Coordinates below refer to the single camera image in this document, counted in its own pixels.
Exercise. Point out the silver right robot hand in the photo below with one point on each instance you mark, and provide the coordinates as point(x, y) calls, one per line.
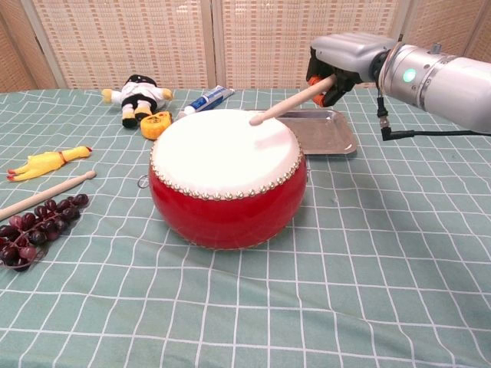
point(353, 51)

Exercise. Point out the wooden drumstick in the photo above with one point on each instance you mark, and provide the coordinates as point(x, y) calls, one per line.
point(287, 104)
point(57, 188)

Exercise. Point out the rectangular metal tray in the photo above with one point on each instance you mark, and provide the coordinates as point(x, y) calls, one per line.
point(326, 130)

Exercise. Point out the red and white drum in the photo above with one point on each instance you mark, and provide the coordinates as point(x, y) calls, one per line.
point(226, 153)

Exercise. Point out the woven folding screen panel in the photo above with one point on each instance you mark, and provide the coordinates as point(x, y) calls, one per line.
point(15, 57)
point(268, 42)
point(126, 42)
point(441, 23)
point(481, 46)

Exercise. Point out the blue white toothpaste tube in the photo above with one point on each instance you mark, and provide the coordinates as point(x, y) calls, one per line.
point(207, 100)

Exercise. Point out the yellow tape measure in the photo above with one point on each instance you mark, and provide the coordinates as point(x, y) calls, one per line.
point(153, 124)

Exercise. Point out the green checked tablecloth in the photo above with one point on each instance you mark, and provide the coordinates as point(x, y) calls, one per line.
point(345, 268)

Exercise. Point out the black white plush doll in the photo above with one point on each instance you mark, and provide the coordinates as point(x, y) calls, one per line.
point(138, 96)

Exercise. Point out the yellow rubber chicken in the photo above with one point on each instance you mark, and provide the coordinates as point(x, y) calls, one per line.
point(42, 163)

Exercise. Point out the dark red grape bunch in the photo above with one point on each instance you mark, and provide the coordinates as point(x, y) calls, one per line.
point(38, 226)

